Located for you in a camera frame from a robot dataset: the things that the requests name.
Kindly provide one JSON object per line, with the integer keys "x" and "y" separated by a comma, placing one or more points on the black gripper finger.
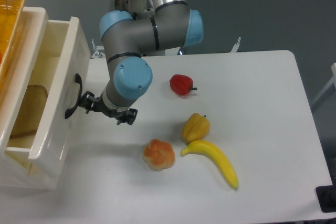
{"x": 89, "y": 102}
{"x": 127, "y": 116}

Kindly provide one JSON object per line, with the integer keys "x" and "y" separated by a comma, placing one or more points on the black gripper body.
{"x": 110, "y": 112}

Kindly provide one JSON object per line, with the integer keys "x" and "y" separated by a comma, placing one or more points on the white top drawer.
{"x": 61, "y": 67}

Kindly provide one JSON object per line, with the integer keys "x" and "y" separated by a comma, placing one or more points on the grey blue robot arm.
{"x": 130, "y": 76}

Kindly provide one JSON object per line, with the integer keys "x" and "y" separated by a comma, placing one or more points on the white drawer cabinet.
{"x": 15, "y": 166}

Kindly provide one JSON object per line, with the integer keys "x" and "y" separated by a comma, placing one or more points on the orange bread roll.
{"x": 158, "y": 155}

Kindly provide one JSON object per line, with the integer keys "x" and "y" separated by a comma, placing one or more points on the red bell pepper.
{"x": 182, "y": 84}

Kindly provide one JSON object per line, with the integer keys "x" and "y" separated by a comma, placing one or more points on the bagged brown bread slice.
{"x": 30, "y": 111}

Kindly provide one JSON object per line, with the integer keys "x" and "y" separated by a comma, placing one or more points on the yellow bell pepper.
{"x": 195, "y": 128}

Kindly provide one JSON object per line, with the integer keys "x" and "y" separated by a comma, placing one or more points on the yellow banana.
{"x": 217, "y": 156}

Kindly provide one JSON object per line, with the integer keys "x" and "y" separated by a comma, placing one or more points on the orange fruit in basket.
{"x": 0, "y": 57}

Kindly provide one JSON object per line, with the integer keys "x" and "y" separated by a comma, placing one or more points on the yellow wicker basket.
{"x": 10, "y": 14}

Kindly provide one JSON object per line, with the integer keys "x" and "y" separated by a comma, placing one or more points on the black device at edge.
{"x": 326, "y": 198}

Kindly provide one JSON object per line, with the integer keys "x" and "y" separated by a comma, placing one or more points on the metal table clamp bracket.
{"x": 98, "y": 51}

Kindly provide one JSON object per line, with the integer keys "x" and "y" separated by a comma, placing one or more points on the white table clamp bracket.
{"x": 236, "y": 46}

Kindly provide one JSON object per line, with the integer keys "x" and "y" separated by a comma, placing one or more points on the white frame at right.
{"x": 327, "y": 90}

